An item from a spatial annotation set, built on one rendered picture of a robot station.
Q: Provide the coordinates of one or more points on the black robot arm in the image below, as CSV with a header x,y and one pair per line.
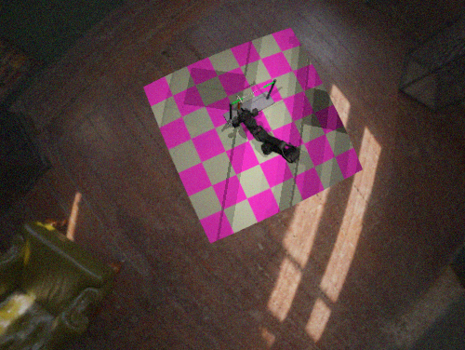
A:
x,y
269,143

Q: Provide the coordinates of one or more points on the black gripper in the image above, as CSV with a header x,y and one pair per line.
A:
x,y
236,122

